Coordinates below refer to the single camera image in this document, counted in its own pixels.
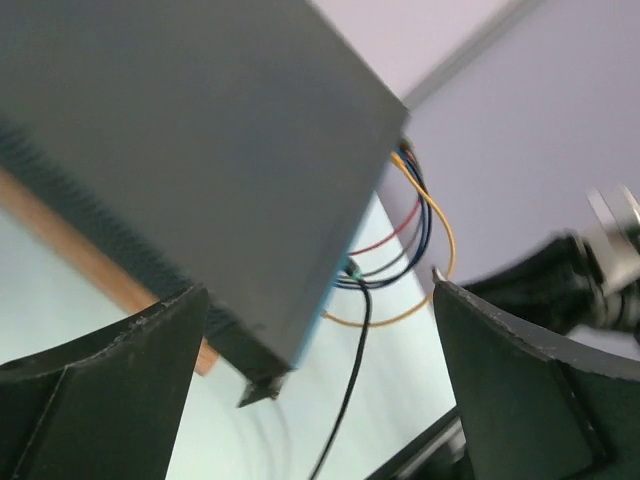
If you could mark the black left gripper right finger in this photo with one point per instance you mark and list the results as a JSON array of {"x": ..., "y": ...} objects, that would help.
[{"x": 534, "y": 404}]

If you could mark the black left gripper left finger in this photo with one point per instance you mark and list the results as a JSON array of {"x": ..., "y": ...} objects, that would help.
[{"x": 106, "y": 405}]

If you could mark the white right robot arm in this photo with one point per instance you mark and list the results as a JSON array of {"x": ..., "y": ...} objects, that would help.
[{"x": 589, "y": 278}]

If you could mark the wooden board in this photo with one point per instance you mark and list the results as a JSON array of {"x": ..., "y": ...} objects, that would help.
[{"x": 73, "y": 247}]

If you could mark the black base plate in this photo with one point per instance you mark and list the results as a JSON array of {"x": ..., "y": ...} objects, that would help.
[{"x": 439, "y": 452}]

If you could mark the dark network switch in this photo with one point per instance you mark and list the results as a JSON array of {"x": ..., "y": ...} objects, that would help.
[{"x": 235, "y": 144}]

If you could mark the aluminium frame rail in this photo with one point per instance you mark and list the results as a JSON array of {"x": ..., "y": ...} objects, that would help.
[{"x": 476, "y": 43}]

